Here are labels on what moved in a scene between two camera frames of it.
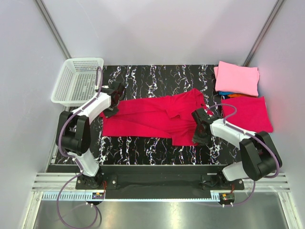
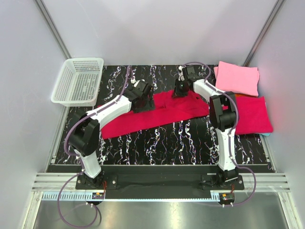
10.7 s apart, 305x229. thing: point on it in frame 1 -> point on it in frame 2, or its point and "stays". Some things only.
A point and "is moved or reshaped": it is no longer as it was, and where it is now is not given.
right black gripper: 200,141 -> 177,94
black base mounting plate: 158,182 stays
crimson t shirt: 252,113 stays
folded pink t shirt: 232,78 stays
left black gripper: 109,114 -> 149,105
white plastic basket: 76,81 stays
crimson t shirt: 168,117 is moved or reshaped
